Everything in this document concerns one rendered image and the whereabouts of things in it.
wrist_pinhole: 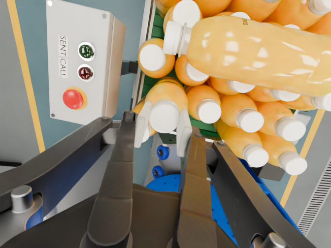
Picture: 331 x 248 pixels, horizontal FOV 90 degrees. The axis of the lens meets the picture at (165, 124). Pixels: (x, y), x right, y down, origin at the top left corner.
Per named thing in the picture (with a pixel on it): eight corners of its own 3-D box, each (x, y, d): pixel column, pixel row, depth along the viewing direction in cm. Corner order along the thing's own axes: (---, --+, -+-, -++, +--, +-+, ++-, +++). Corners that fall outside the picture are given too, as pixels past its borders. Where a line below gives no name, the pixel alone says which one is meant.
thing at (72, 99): (65, 106, 31) (61, 107, 30) (65, 86, 30) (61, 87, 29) (84, 109, 31) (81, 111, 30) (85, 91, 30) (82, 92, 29)
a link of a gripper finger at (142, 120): (139, 148, 16) (131, 147, 15) (148, 123, 22) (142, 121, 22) (145, 119, 14) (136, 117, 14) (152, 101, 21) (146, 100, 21)
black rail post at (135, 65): (134, 71, 48) (127, 73, 40) (136, 60, 47) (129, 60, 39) (142, 73, 48) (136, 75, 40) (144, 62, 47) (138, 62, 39)
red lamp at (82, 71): (80, 77, 29) (76, 78, 28) (80, 65, 28) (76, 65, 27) (92, 80, 29) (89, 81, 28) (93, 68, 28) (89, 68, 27)
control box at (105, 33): (77, 105, 41) (48, 118, 32) (79, 14, 35) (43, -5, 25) (116, 113, 42) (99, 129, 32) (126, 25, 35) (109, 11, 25)
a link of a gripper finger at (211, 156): (191, 145, 13) (227, 153, 13) (187, 124, 18) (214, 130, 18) (186, 161, 14) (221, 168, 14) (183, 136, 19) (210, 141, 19)
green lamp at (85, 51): (80, 57, 28) (76, 56, 27) (81, 43, 27) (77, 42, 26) (93, 60, 28) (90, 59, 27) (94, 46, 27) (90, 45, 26)
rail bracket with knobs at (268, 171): (236, 156, 56) (250, 176, 46) (245, 138, 54) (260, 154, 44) (264, 162, 56) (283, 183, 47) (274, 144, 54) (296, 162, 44)
